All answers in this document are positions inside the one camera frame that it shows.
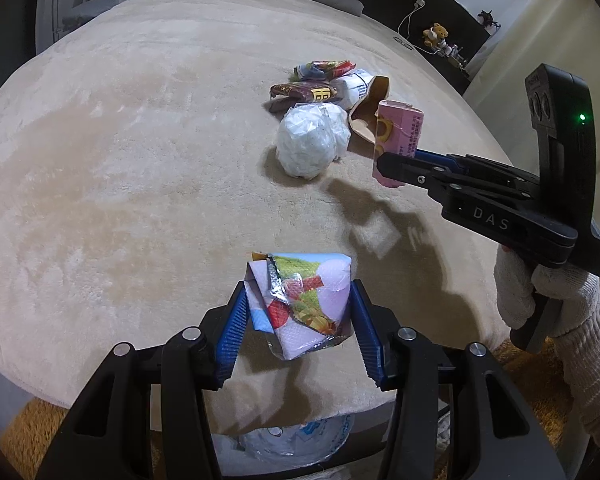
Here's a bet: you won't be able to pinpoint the person's right forearm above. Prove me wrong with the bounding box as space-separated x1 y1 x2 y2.
552 305 600 441

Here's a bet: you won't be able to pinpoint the crumpled white plastic bag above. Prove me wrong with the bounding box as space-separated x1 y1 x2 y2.
276 102 352 183

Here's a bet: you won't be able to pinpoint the white printed plastic bag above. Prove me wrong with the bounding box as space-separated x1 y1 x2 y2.
212 412 356 463

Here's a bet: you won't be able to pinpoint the beige plush blanket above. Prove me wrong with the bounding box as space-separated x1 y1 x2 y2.
0 0 516 436

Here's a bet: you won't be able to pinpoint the person's right hand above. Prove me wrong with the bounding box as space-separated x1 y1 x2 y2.
495 248 600 339

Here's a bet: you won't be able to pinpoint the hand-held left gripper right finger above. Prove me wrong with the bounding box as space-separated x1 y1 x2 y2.
349 279 566 480

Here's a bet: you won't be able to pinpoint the dark red snack wrapper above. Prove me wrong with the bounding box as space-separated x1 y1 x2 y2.
270 80 338 103

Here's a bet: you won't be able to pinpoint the black bedside shelf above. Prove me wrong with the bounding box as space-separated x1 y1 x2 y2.
365 0 491 96

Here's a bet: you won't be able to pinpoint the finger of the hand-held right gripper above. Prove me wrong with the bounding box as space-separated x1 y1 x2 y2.
416 148 542 197
377 151 579 267

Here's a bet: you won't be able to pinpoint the white charger with cable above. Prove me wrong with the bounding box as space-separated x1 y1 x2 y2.
397 0 428 36

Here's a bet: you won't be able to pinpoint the white side table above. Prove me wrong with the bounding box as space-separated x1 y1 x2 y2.
32 0 131 56

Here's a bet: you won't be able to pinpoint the colourful potato chip bag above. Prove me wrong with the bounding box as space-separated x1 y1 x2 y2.
294 59 357 82

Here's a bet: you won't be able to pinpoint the small white figurines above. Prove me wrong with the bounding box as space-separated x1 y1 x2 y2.
442 42 468 67

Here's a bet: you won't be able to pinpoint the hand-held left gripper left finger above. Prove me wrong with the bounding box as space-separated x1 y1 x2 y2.
35 280 253 480

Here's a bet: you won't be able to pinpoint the teddy bear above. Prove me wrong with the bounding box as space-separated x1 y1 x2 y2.
422 22 451 48

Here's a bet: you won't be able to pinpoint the foil-lined colourful carton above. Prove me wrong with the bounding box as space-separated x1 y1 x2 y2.
245 251 353 361

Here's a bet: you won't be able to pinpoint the brown paper bag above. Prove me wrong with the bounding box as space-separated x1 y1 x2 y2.
347 75 391 143

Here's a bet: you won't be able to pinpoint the white paper packet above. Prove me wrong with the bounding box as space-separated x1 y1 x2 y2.
332 69 373 111

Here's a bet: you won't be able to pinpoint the yellow shaggy rug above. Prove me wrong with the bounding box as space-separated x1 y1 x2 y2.
2 340 588 480

